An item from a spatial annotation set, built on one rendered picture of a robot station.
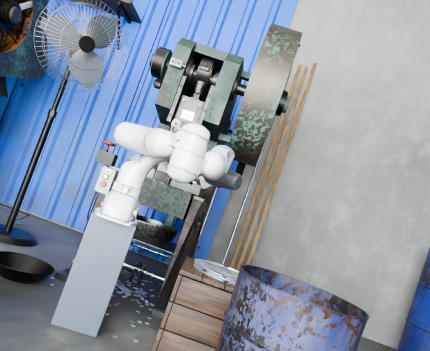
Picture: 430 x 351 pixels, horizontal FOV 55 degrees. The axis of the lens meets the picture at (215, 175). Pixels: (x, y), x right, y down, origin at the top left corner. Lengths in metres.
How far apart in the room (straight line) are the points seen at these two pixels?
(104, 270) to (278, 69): 1.26
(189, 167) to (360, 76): 2.72
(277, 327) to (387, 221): 2.72
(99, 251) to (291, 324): 0.82
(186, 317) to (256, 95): 1.11
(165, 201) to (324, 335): 1.28
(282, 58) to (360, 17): 2.00
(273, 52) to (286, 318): 1.41
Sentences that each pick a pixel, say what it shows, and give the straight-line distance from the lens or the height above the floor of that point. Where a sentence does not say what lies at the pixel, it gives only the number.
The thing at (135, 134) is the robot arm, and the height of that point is 0.79.
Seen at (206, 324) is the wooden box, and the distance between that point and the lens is 1.73.
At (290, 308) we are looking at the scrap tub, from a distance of 1.20.
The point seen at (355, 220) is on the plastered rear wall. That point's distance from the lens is 3.75.
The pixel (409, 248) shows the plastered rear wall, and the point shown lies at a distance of 3.91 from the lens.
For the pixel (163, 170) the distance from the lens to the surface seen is 2.32.
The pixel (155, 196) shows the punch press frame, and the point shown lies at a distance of 2.26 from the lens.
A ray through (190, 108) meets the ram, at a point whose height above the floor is 1.10.
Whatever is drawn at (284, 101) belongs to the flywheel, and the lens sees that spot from 2.47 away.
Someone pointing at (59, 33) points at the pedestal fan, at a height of 1.29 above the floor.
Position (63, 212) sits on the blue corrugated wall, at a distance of 3.87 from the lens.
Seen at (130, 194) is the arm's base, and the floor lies 0.56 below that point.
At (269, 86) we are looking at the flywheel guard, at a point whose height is 1.28.
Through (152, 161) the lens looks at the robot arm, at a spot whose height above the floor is 0.71.
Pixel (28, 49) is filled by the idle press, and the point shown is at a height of 1.22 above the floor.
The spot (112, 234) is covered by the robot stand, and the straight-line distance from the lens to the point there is 1.68.
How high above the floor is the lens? 0.65
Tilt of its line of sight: 3 degrees up
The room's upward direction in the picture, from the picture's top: 20 degrees clockwise
